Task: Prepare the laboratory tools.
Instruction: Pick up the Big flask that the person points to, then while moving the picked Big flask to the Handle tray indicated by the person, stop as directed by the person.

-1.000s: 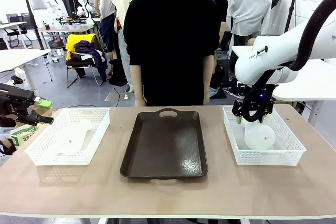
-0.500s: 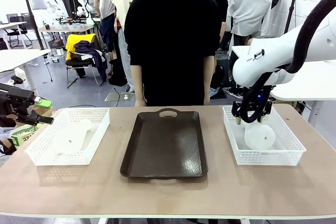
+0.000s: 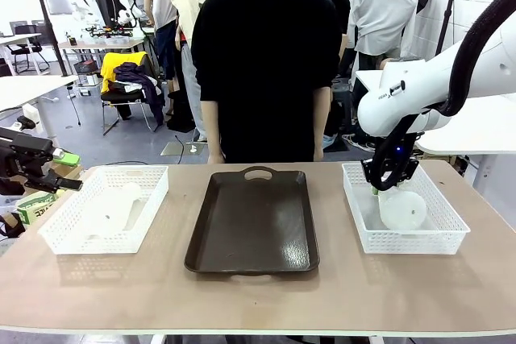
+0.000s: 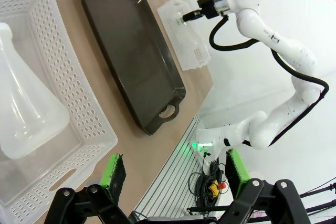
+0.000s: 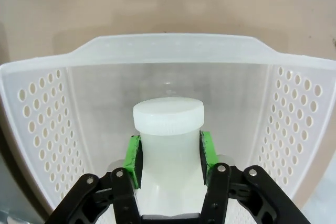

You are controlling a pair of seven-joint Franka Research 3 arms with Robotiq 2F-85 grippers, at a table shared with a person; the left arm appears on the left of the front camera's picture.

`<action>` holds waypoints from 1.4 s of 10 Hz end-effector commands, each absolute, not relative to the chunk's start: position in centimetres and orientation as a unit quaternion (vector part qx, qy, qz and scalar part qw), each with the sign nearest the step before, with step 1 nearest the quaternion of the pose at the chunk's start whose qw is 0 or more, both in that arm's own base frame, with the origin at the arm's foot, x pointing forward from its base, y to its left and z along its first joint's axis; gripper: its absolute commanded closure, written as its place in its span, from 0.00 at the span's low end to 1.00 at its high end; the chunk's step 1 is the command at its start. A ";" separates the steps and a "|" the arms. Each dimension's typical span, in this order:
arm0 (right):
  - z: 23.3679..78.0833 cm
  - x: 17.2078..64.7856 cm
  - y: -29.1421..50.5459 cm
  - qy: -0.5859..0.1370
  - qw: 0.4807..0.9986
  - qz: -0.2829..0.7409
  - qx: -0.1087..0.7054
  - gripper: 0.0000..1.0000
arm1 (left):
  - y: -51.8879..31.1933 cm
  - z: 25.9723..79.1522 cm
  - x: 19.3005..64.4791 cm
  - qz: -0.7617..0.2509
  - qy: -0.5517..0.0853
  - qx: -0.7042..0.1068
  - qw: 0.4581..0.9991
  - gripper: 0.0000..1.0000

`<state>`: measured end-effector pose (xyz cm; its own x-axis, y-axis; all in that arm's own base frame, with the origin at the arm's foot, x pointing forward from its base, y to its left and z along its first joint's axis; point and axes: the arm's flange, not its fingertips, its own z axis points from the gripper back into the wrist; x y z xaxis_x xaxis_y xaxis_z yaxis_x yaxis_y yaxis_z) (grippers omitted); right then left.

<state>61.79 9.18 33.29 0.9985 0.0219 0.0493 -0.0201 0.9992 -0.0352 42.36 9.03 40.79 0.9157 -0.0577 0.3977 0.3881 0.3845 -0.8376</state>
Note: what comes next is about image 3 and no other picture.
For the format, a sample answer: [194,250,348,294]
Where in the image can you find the person torso black sweater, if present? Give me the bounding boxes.
[190,0,343,164]

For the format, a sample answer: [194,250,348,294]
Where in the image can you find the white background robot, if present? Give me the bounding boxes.
[115,0,145,27]

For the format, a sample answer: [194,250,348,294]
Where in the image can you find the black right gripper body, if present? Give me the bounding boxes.
[361,155,420,193]

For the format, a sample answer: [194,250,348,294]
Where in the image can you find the black plastic crate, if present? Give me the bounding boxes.
[73,60,101,76]

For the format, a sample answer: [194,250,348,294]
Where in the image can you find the person left forearm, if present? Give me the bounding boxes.
[312,86,332,152]

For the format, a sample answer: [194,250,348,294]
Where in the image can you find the green printed cardboard box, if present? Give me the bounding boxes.
[15,192,60,227]

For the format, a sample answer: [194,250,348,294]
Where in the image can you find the black tripod stand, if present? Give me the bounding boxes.
[34,0,69,78]
[435,0,464,58]

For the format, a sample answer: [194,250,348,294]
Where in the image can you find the dark brown handled tray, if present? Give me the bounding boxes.
[184,165,321,279]

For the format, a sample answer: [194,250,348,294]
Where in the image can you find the black braided cable sleeve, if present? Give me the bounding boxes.
[368,0,516,194]

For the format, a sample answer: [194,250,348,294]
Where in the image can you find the yellow garment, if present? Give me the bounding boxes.
[100,52,149,94]

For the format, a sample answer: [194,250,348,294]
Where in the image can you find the mannequin in white tank top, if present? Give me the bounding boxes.
[144,0,180,115]

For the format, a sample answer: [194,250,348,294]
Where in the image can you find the mannequin in white shirt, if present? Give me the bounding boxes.
[347,0,421,73]

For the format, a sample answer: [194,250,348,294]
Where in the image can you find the white perforated plastic basket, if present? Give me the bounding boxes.
[37,164,169,255]
[341,161,472,255]

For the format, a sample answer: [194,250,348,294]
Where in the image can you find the black metal frame chair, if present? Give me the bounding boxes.
[100,89,162,137]

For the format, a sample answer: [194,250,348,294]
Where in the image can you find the metal floor plate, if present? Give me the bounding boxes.
[160,141,207,157]

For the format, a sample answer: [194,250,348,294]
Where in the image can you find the mannequin in cream shirt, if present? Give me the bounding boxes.
[172,0,210,142]

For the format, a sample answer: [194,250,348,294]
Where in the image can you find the person right forearm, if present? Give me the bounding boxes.
[201,98,221,156]

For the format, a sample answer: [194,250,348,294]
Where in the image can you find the dark purple garment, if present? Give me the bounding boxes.
[114,61,165,126]

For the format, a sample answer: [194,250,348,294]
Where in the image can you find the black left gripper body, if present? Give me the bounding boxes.
[0,126,55,179]

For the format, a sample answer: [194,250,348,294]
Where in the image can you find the black office chair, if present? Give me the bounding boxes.
[6,20,52,76]

